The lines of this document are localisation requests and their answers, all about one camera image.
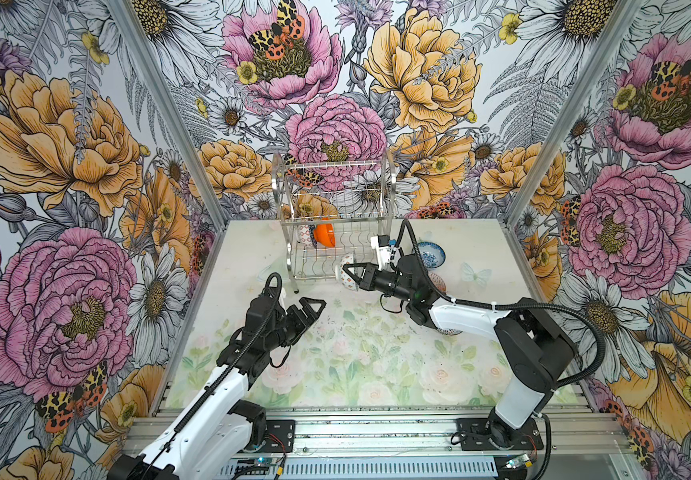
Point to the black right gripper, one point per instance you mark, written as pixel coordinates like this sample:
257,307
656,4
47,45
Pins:
367,277

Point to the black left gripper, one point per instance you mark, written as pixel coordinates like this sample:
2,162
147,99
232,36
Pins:
304,323

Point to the plain orange bowl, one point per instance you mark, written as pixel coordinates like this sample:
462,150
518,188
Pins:
324,235

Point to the blue floral white bowl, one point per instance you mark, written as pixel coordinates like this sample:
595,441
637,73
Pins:
432,255

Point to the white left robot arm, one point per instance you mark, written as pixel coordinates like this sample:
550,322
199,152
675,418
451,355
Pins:
219,423

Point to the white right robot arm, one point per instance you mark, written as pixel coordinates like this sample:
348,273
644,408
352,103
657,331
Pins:
536,349

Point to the grey dotted white bowl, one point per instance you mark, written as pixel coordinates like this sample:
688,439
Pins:
449,332

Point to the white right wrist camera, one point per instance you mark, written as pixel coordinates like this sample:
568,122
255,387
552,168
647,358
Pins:
385,251

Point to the chrome wire dish rack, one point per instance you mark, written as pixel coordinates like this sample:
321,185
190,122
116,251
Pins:
356,196

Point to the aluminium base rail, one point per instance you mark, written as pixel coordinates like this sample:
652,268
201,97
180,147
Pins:
441,443

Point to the aluminium left corner post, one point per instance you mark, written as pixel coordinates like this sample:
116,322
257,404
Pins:
149,70

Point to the aluminium corner post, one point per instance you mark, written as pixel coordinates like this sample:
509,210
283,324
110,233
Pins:
149,70
611,37

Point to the aluminium right corner post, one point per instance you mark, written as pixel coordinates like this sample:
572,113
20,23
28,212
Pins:
611,37

